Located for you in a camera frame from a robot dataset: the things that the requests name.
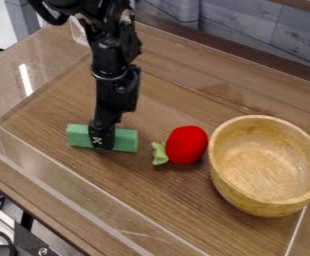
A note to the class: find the black clamp under table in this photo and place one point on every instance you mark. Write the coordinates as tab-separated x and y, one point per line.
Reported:
28	244

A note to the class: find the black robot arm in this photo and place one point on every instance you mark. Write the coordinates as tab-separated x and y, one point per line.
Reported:
109	24

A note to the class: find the clear acrylic corner bracket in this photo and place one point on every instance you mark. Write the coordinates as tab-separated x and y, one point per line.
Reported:
78	32

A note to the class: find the brown wooden bowl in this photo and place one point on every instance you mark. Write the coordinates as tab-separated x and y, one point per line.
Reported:
260	156

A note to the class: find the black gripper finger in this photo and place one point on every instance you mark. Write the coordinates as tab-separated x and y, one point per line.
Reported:
102	135

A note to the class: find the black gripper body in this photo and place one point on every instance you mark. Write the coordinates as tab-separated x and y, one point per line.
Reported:
117	95

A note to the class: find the green foam block stick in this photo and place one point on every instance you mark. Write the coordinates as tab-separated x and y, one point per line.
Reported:
79	138

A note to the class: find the red plush strawberry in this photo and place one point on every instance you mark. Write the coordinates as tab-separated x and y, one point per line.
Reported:
183	148

